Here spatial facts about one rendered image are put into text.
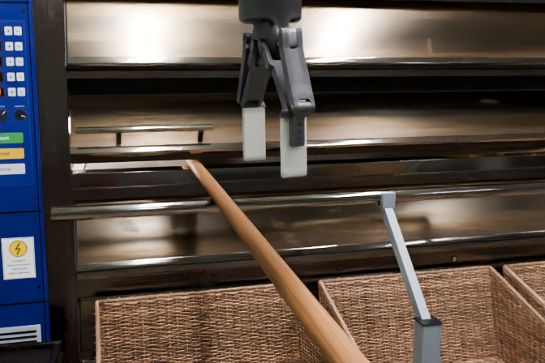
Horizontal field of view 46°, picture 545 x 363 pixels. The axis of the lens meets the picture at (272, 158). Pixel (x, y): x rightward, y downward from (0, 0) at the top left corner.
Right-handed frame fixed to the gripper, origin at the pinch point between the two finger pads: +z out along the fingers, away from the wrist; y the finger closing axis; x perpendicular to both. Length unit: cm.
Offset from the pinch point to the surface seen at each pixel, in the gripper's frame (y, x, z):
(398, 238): -44, 46, 27
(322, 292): -82, 45, 52
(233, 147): -80, 20, 10
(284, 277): 3.0, 0.1, 14.3
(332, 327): 18.9, -1.0, 14.3
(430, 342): -28, 43, 43
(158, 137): -87, 2, 7
